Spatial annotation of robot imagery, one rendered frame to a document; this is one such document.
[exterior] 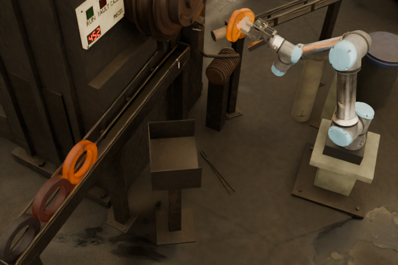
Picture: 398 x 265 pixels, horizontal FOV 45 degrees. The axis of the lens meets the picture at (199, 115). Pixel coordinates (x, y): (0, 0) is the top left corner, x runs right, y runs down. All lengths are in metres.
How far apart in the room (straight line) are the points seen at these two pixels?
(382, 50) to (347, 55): 1.03
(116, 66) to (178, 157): 0.48
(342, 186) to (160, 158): 1.11
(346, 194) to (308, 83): 0.67
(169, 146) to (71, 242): 0.80
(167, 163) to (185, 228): 0.60
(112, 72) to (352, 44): 1.02
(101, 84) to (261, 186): 1.18
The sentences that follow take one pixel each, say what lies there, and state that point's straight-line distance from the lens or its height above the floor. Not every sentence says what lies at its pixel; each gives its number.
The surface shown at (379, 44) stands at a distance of 3.16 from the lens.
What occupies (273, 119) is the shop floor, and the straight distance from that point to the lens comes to 3.10.
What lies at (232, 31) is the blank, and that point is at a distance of 2.34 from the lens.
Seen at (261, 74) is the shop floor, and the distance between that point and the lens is 3.38.
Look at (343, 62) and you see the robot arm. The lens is 2.13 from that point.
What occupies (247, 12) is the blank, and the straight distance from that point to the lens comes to 2.60.
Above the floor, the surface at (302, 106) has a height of 0.15.
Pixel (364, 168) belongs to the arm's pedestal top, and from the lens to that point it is 2.60.
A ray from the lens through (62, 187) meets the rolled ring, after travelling 1.97.
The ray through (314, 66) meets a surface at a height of 0.47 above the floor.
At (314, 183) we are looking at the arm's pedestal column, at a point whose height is 0.04.
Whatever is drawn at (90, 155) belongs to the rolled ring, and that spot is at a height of 0.68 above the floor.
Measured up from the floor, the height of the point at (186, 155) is 0.60.
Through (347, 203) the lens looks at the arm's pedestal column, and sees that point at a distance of 2.80.
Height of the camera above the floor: 2.26
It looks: 48 degrees down
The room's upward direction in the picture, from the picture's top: 3 degrees clockwise
